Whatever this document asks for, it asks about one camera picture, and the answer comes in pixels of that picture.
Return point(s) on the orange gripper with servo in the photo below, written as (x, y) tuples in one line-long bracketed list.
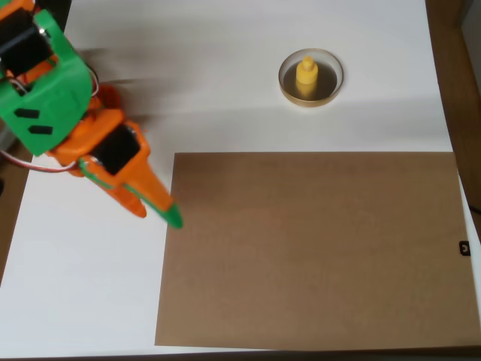
[(113, 152)]

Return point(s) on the small yellow peg piece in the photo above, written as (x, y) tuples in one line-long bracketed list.
[(306, 73)]

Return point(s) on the orange robot base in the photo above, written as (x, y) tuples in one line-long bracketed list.
[(111, 97)]

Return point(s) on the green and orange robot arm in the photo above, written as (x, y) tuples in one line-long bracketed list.
[(49, 109)]

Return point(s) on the round gold-rimmed dish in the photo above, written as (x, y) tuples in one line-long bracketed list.
[(327, 90)]

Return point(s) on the brown rectangular board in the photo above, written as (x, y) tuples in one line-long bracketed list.
[(319, 244)]

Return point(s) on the small black tag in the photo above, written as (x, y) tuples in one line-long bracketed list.
[(464, 248)]

